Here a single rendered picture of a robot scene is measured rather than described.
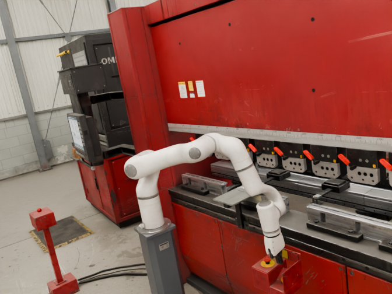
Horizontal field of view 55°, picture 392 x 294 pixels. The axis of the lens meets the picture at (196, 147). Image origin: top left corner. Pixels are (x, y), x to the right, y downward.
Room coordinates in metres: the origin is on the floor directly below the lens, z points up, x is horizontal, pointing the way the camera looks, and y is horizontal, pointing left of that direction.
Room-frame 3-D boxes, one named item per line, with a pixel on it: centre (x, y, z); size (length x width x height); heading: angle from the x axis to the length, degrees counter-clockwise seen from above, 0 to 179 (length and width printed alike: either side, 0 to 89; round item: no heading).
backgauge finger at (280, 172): (2.40, -0.46, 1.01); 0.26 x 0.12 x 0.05; 125
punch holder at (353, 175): (1.67, -0.78, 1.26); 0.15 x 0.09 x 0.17; 35
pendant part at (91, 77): (3.04, 0.80, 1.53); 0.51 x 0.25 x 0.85; 28
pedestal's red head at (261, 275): (1.72, -0.30, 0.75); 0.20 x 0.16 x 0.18; 39
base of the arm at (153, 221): (1.95, 0.30, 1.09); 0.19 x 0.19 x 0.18
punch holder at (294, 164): (2.00, -0.54, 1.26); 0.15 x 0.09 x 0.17; 35
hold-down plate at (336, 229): (1.78, -0.63, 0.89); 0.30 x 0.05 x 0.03; 35
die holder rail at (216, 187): (2.75, -0.01, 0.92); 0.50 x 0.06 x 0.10; 35
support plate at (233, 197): (2.22, -0.21, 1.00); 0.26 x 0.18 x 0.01; 125
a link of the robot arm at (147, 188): (1.98, 0.29, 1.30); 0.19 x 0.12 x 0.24; 153
